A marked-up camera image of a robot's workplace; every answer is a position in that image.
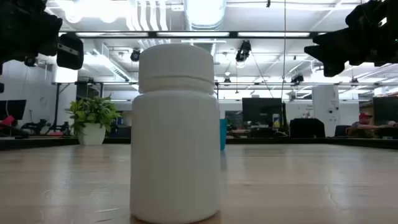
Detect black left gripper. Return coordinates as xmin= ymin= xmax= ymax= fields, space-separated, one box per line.
xmin=0 ymin=0 xmax=84 ymax=70

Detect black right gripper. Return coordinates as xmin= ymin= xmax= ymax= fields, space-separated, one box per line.
xmin=303 ymin=0 xmax=398 ymax=78

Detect teal plastic basket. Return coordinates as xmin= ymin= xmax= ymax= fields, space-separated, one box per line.
xmin=220 ymin=118 xmax=228 ymax=151

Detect white pill bottle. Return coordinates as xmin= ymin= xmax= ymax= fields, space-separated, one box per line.
xmin=129 ymin=42 xmax=221 ymax=224

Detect white pillar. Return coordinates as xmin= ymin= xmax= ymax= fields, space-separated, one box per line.
xmin=312 ymin=85 xmax=340 ymax=138

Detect person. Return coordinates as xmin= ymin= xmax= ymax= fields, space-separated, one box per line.
xmin=345 ymin=112 xmax=398 ymax=138

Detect black metal rack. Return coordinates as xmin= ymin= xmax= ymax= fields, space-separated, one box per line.
xmin=51 ymin=81 xmax=105 ymax=131

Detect black office chair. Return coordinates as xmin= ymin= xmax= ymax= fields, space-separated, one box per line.
xmin=289 ymin=118 xmax=326 ymax=138

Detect red object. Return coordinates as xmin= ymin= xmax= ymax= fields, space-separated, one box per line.
xmin=0 ymin=115 xmax=16 ymax=129

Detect green plant in white pot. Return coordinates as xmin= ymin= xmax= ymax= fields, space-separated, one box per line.
xmin=67 ymin=95 xmax=122 ymax=146

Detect thin hanging cable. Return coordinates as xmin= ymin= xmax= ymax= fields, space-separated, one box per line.
xmin=281 ymin=0 xmax=287 ymax=100

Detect black aluminium table frame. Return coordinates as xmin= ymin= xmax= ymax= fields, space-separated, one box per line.
xmin=0 ymin=136 xmax=398 ymax=151

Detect silver ventilation duct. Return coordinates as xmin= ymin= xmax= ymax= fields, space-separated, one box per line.
xmin=183 ymin=0 xmax=227 ymax=31

